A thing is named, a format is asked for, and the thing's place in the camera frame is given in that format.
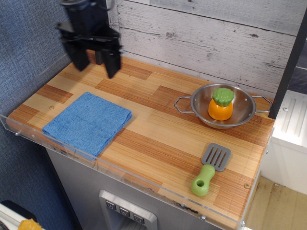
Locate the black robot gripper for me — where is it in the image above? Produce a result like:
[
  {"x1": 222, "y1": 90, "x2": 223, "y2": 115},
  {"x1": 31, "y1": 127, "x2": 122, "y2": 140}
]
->
[{"x1": 56, "y1": 0, "x2": 121, "y2": 79}]

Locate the blue napkin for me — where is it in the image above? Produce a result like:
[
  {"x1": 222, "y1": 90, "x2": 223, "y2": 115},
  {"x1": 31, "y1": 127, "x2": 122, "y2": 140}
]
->
[{"x1": 42, "y1": 92, "x2": 132, "y2": 161}]

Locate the clear acrylic table guard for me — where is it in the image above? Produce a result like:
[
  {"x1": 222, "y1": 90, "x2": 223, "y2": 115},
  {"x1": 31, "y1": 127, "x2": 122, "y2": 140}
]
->
[{"x1": 0, "y1": 33, "x2": 274, "y2": 230}]

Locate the steel colander bowl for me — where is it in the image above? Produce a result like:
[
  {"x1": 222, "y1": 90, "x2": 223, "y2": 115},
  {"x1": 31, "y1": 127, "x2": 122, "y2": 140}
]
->
[{"x1": 174, "y1": 83, "x2": 272, "y2": 129}]

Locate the orange toy carrot green top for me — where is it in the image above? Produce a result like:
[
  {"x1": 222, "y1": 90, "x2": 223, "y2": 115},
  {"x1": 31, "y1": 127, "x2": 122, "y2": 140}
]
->
[{"x1": 208, "y1": 88, "x2": 234, "y2": 121}]

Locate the silver dispenser button panel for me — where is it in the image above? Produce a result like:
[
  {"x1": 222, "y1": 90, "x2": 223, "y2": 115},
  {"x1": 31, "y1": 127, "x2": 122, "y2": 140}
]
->
[{"x1": 99, "y1": 190, "x2": 158, "y2": 230}]

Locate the white side cabinet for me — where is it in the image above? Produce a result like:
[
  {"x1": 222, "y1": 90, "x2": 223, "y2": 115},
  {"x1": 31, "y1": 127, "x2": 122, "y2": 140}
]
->
[{"x1": 260, "y1": 90, "x2": 307, "y2": 194}]

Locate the dark grey left post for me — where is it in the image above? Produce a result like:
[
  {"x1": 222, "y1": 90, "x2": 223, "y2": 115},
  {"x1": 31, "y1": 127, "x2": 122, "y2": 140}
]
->
[{"x1": 94, "y1": 51, "x2": 104, "y2": 65}]

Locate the dark grey post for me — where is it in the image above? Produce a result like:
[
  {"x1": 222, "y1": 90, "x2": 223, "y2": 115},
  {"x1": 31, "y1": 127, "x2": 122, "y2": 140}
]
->
[
  {"x1": 94, "y1": 51, "x2": 104, "y2": 65},
  {"x1": 262, "y1": 0, "x2": 307, "y2": 119}
]

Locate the grey spatula green handle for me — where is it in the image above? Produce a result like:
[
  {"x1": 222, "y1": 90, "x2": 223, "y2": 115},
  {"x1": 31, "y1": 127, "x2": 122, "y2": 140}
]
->
[{"x1": 190, "y1": 143, "x2": 232, "y2": 196}]

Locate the dark grey right post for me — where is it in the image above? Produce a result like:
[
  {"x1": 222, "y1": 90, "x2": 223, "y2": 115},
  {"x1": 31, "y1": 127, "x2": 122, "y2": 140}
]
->
[{"x1": 262, "y1": 0, "x2": 307, "y2": 119}]

